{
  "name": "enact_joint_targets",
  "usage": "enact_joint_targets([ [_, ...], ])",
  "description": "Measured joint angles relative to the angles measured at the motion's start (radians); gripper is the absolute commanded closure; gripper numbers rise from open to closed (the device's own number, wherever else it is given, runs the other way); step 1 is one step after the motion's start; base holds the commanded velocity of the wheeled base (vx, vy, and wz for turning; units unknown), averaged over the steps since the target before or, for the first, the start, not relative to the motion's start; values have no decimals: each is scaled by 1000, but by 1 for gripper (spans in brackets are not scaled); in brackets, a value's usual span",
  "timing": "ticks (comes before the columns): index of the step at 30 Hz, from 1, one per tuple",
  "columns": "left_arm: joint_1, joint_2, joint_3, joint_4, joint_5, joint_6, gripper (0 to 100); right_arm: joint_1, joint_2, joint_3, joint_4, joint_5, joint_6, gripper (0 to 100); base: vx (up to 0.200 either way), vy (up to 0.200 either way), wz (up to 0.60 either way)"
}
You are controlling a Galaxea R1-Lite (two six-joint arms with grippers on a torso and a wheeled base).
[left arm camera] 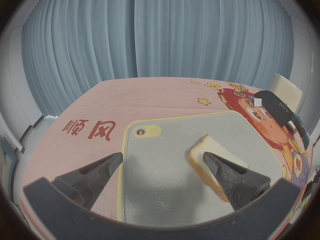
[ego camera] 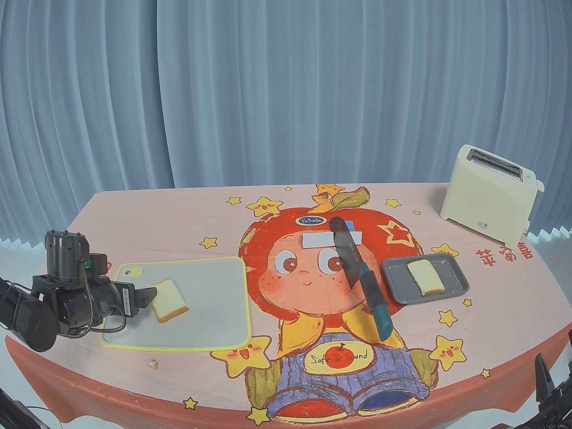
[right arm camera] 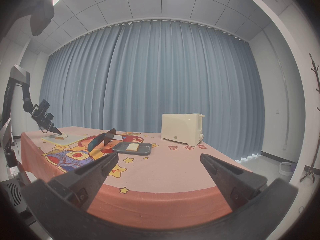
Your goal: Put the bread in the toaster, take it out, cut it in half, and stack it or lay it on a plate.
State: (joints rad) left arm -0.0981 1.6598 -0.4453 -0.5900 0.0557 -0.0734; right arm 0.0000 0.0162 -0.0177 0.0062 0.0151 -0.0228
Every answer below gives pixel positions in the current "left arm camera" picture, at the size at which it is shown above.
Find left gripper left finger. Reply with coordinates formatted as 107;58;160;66
52;152;124;208

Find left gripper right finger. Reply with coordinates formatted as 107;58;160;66
203;151;272;211

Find slice of bread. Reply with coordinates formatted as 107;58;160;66
188;134;250;203

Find cutting board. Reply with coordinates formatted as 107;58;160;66
117;110;285;226

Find blue curtain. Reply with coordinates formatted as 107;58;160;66
21;0;294;117

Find knife with blue-green handle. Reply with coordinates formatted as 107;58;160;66
253;90;311;150

